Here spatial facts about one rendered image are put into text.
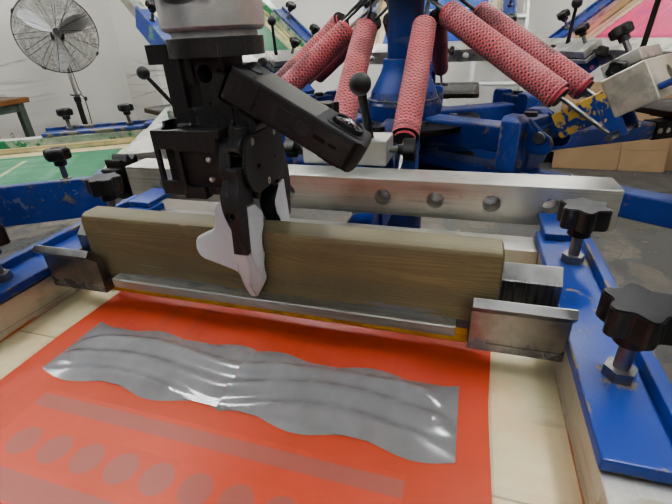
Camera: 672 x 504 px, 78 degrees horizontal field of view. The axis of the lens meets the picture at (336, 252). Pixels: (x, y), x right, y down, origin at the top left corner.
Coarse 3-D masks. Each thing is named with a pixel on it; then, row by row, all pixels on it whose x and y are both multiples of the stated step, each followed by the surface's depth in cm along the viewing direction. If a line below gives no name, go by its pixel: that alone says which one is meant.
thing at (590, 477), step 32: (352, 224) 54; (512, 256) 46; (32, 288) 44; (64, 288) 47; (0, 320) 41; (32, 320) 44; (576, 416) 28; (576, 448) 27; (608, 480) 22; (640, 480) 22
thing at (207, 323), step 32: (96, 320) 44; (128, 320) 43; (160, 320) 43; (192, 320) 43; (224, 320) 43; (256, 320) 42; (0, 384) 36; (32, 384) 36; (64, 384) 36; (96, 384) 35; (0, 416) 33; (192, 416) 32
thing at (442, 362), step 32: (288, 320) 42; (288, 352) 38; (320, 352) 38; (352, 352) 37; (384, 352) 37; (416, 352) 37; (448, 352) 37; (480, 352) 37; (448, 384) 34; (480, 384) 33; (224, 416) 32; (480, 416) 31; (320, 448) 29; (352, 448) 29; (480, 448) 28; (416, 480) 27; (448, 480) 26; (480, 480) 26
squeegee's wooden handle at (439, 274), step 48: (96, 240) 43; (144, 240) 41; (192, 240) 39; (288, 240) 36; (336, 240) 35; (384, 240) 34; (432, 240) 33; (480, 240) 33; (240, 288) 40; (288, 288) 39; (336, 288) 37; (384, 288) 36; (432, 288) 34; (480, 288) 33
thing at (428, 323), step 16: (128, 288) 43; (144, 288) 42; (160, 288) 42; (176, 288) 41; (192, 288) 41; (208, 288) 41; (224, 288) 41; (240, 304) 40; (256, 304) 39; (272, 304) 38; (288, 304) 38; (304, 304) 38; (320, 304) 37; (336, 304) 37; (352, 304) 37; (352, 320) 36; (368, 320) 36; (384, 320) 35; (400, 320) 35; (416, 320) 35; (432, 320) 35; (448, 320) 35
